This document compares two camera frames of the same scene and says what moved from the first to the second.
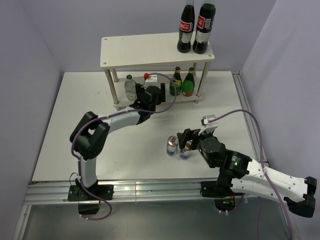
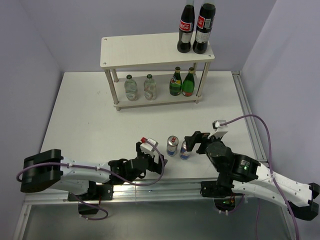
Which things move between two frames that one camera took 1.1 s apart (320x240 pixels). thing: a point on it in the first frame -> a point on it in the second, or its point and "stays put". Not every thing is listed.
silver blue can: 172,145 stays put
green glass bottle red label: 188,84 stays put
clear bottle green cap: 130,86 stays put
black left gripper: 138,92 -> 154,166
